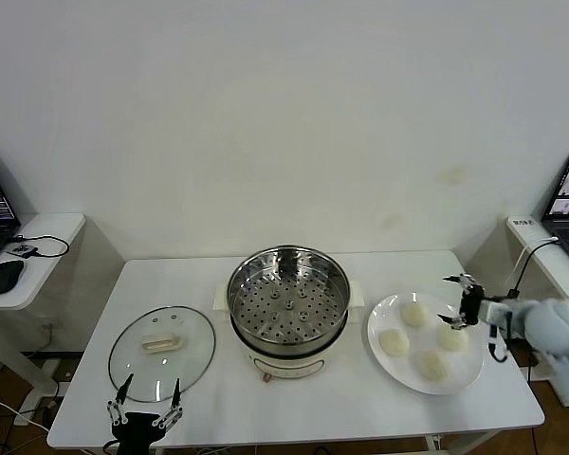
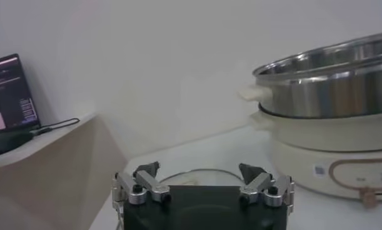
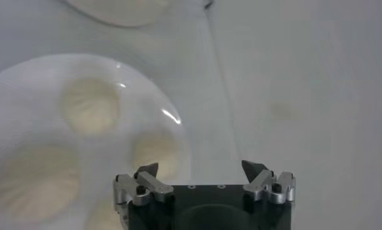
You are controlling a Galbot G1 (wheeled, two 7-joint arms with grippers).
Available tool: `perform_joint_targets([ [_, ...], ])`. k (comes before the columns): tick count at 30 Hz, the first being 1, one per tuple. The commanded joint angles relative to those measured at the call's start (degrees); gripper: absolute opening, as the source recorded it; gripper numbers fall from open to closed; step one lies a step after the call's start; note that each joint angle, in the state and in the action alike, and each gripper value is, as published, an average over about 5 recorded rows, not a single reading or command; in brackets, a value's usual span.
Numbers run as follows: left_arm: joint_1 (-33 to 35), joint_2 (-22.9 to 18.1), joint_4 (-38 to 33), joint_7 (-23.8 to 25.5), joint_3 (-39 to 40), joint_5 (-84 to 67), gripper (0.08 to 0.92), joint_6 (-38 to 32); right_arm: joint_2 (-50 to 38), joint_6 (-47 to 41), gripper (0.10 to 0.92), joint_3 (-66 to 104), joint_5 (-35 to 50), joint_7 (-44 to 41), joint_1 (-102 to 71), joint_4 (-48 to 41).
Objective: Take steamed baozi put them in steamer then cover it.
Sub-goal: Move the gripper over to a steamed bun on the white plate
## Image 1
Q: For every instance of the small printed label sticker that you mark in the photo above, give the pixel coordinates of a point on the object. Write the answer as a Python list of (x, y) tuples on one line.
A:
[(524, 222)]

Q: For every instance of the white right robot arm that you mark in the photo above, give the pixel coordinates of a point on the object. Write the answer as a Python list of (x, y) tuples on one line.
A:
[(550, 327)]

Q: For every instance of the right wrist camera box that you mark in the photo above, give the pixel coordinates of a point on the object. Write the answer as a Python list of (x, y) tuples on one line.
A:
[(495, 313)]

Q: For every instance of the black computer mouse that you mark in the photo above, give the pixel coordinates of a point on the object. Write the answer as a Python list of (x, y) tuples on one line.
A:
[(4, 276)]

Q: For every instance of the white steamed baozi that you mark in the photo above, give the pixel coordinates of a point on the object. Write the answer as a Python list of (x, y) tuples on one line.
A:
[(394, 342), (415, 314), (453, 337), (432, 365)]

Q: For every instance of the stainless steel steamer basket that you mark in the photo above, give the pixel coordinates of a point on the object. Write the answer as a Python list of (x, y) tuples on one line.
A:
[(289, 303)]

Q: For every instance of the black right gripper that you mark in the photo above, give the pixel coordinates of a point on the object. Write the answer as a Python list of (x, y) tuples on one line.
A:
[(471, 305)]

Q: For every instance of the cream electric cooking pot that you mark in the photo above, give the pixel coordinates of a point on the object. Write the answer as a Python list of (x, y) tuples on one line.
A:
[(289, 365)]

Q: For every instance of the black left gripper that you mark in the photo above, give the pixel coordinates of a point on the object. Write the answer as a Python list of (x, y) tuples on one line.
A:
[(135, 424)]

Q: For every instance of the white main table frame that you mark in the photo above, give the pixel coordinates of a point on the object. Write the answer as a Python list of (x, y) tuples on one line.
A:
[(434, 444)]

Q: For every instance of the round white plate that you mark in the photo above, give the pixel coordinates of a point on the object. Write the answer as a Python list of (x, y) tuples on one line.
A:
[(455, 374)]

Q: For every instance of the white side table with mouse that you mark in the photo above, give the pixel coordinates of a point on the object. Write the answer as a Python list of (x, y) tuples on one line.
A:
[(52, 237)]

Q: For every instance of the round glass pot lid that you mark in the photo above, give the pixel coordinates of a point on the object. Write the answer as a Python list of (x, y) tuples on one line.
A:
[(161, 343)]

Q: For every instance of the small black usb device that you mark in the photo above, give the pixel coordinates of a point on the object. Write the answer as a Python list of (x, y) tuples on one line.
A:
[(21, 249)]

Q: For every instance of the white side table with label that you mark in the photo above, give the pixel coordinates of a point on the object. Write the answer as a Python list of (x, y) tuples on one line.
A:
[(550, 272)]

